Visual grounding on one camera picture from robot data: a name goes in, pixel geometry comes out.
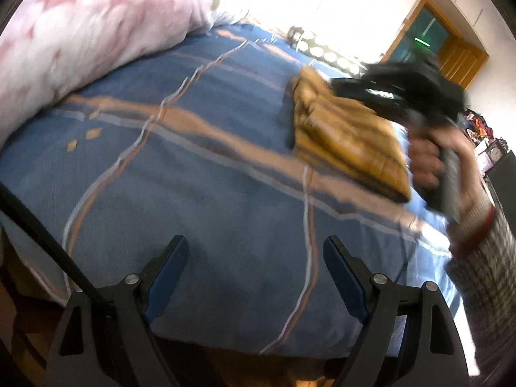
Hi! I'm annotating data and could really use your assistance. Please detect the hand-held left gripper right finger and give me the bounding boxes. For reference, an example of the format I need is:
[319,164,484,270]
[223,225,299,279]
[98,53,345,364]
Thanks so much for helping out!
[323,235,471,387]

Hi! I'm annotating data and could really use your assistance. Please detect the black cable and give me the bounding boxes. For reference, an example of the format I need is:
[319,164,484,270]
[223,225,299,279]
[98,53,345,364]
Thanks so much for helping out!
[0,185,109,317]

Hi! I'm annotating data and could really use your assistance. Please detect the person's right forearm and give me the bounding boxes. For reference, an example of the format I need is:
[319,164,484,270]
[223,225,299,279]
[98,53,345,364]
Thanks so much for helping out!
[444,193,516,380]

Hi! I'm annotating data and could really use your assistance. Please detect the small table clock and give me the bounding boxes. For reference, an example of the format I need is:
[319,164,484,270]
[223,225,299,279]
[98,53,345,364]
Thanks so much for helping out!
[486,139,509,163]

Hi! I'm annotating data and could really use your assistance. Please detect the person's right hand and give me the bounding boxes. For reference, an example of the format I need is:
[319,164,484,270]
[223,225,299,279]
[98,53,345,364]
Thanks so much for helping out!
[406,126,482,220]

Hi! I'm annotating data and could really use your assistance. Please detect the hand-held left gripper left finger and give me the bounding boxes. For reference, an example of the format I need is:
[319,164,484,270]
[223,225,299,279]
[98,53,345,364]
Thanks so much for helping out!
[44,234,190,387]

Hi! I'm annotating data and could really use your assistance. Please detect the yellow striped sweater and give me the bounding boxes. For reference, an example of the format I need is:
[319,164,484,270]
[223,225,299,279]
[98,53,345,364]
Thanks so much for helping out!
[289,66,412,204]

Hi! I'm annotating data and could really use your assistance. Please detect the grey sheep print bolster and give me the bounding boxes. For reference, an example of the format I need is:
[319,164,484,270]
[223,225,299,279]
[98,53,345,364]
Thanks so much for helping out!
[287,26,372,78]

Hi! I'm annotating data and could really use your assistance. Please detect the black monitor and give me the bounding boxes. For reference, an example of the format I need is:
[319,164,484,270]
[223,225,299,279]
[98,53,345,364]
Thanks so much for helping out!
[483,151,516,228]

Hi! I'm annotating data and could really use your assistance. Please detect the teal glass door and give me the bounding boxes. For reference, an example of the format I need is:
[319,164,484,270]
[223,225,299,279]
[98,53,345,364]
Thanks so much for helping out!
[388,3,449,64]

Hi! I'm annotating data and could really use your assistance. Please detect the pile of colourful clutter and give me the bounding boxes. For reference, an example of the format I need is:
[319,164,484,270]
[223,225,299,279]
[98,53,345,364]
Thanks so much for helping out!
[463,109,496,143]

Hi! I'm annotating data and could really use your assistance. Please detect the wooden door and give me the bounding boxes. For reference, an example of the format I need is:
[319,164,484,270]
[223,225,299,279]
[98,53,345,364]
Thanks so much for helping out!
[437,34,491,92]

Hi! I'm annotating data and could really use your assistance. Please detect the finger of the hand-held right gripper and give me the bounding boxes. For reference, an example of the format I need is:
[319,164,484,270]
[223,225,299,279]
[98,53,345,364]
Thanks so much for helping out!
[330,76,398,104]

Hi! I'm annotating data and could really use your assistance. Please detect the pink floral duvet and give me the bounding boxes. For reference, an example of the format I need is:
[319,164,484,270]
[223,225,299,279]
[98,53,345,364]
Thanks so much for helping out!
[0,0,253,148]

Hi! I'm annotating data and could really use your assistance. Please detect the blue patterned bed sheet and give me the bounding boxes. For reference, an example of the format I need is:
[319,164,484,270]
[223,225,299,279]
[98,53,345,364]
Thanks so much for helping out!
[0,22,464,360]

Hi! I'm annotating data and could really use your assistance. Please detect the white glossy wardrobe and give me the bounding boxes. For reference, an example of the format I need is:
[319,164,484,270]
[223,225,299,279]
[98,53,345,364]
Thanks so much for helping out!
[242,0,433,59]

